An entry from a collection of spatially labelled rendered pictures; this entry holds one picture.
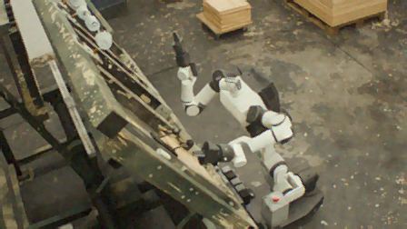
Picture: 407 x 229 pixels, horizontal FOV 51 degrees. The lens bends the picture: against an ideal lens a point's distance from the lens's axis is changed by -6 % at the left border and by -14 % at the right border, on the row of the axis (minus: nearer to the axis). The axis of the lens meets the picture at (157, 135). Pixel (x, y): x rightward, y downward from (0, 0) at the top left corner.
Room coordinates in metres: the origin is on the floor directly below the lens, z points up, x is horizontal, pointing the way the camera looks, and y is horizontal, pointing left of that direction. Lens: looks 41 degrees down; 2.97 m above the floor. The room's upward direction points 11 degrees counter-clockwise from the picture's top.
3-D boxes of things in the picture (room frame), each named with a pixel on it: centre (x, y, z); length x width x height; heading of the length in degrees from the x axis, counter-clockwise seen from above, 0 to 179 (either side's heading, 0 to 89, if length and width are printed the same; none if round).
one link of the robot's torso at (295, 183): (2.19, -0.89, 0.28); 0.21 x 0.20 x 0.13; 105
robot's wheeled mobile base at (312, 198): (2.19, -0.86, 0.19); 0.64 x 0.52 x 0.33; 105
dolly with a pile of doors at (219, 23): (5.24, -1.11, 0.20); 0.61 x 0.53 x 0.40; 14
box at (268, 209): (1.60, -0.58, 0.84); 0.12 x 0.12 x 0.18; 15
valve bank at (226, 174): (2.01, -0.40, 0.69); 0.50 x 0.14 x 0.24; 15
